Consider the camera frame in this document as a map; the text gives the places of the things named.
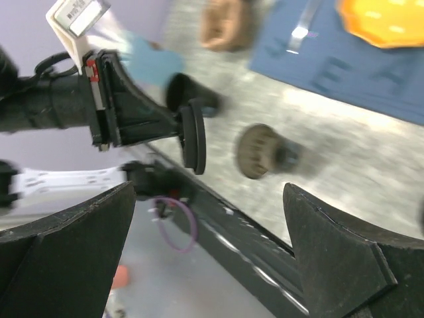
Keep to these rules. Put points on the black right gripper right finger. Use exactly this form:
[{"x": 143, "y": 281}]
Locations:
[{"x": 349, "y": 267}]

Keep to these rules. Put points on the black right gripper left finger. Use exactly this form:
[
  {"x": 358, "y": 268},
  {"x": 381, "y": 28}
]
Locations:
[{"x": 63, "y": 265}]

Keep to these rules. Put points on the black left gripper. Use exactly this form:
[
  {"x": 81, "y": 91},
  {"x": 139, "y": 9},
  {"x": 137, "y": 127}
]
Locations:
[{"x": 116, "y": 111}]

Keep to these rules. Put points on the black cup lid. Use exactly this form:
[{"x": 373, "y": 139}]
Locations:
[{"x": 192, "y": 136}]

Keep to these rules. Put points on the black takeout coffee cup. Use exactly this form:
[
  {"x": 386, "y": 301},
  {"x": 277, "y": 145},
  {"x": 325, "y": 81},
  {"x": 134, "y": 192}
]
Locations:
[{"x": 261, "y": 150}]

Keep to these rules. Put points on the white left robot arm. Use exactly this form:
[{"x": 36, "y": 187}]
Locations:
[{"x": 18, "y": 186}]

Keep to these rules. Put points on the blue straw holder cup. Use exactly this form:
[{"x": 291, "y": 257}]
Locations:
[{"x": 149, "y": 63}]

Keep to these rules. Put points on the brown cardboard cup carrier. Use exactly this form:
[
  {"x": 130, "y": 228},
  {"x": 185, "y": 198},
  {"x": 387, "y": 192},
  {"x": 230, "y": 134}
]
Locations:
[{"x": 226, "y": 25}]

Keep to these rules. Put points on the silver fork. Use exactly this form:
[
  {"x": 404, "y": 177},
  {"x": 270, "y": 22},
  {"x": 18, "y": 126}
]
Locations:
[{"x": 301, "y": 30}]

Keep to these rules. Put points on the blue alphabet cloth mat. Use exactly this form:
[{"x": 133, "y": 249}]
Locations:
[{"x": 338, "y": 65}]

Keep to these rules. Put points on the orange polka dot plate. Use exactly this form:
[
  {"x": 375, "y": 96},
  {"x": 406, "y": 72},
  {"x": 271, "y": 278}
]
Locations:
[{"x": 384, "y": 24}]

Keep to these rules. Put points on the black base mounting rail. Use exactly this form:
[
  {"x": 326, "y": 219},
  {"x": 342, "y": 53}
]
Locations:
[{"x": 255, "y": 257}]

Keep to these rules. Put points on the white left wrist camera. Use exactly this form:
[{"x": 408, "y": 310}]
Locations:
[{"x": 70, "y": 20}]

